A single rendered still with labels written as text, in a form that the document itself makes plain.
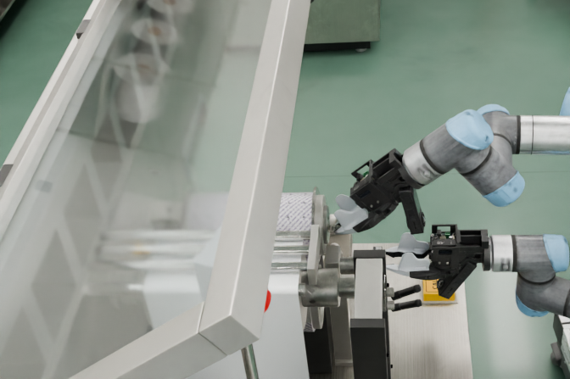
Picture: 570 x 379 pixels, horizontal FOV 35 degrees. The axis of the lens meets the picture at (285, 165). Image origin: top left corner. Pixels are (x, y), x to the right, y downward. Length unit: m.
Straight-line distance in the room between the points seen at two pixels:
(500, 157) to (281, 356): 0.53
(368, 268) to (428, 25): 3.59
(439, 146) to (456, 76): 2.87
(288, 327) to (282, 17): 0.65
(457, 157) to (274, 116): 0.87
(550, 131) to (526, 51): 2.94
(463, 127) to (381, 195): 0.20
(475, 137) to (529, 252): 0.36
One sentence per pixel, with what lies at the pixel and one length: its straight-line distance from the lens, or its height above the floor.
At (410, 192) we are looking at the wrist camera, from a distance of 1.65.
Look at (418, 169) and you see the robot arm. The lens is 1.61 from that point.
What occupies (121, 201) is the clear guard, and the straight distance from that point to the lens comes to 0.91.
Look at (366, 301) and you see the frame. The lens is 1.32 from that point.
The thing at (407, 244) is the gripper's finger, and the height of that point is 1.11.
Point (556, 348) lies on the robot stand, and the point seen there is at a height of 0.07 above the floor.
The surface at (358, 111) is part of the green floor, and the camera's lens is 4.22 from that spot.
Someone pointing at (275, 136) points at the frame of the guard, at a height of 1.97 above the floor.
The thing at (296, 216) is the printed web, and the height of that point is 1.30.
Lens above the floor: 2.40
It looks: 38 degrees down
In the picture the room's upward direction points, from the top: 7 degrees counter-clockwise
